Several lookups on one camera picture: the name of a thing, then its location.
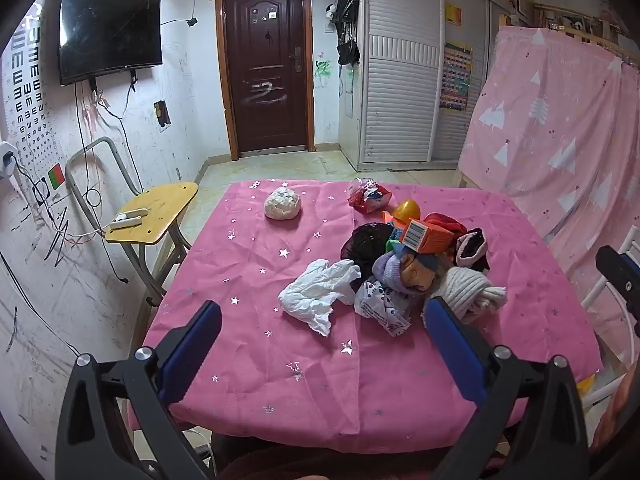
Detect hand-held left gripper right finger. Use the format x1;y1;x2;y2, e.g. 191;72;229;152
423;296;591;480

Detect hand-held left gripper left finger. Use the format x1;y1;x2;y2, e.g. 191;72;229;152
54;301;223;480

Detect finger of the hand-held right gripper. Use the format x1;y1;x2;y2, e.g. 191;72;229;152
595;245;640;322

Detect cream knitted sock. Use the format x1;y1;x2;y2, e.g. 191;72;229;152
425;266;508;325

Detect printed white plastic bag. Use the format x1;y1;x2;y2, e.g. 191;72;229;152
354;280;412;336

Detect tan sock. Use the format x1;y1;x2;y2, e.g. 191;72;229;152
400;255;438;295

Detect black and pink sock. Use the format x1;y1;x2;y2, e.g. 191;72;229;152
454;227;491;273

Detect purple sock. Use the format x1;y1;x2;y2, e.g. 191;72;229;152
371;251;416;292

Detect orange cardboard box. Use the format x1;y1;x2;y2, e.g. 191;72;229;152
400;217;458;256

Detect red cloth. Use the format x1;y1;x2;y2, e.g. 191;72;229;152
424;212;468;241

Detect white tissue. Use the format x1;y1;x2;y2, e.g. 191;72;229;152
278;259;362;337

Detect black mesh bag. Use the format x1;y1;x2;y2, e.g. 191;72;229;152
341;222;396;273

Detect white paper ball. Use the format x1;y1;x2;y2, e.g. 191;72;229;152
264;187;303;220

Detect red snack wrapper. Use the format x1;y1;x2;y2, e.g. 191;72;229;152
348;177;392;211

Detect person's right forearm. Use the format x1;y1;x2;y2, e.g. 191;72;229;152
591;375;640;456

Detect white metal chair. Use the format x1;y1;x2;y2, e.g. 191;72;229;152
580;240;640;411

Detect pink star tablecloth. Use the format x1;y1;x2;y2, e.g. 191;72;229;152
127;179;603;443

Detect metal chair with wooden seat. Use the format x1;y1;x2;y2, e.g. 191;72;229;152
65;136;200;306

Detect white power strip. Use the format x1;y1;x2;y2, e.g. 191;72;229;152
110;207;150;228

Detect pink tree-print curtain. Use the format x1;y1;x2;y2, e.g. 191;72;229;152
457;25;640;361

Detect colourful chart poster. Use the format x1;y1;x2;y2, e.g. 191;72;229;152
439;41;474;112

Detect white louvered wardrobe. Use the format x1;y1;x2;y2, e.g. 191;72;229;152
356;0;501;171

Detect dark brown door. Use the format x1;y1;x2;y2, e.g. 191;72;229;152
216;0;315;161

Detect eye chart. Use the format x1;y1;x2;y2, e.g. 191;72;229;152
7;2;63;196

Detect hanging black bags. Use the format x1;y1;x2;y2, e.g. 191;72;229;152
330;0;362;67

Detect white wall charger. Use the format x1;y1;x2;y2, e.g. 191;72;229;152
0;141;17;181

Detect wooden bed frame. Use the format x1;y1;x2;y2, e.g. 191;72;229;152
500;4;640;68

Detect wall-mounted black television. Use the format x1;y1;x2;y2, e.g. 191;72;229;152
57;0;164;87

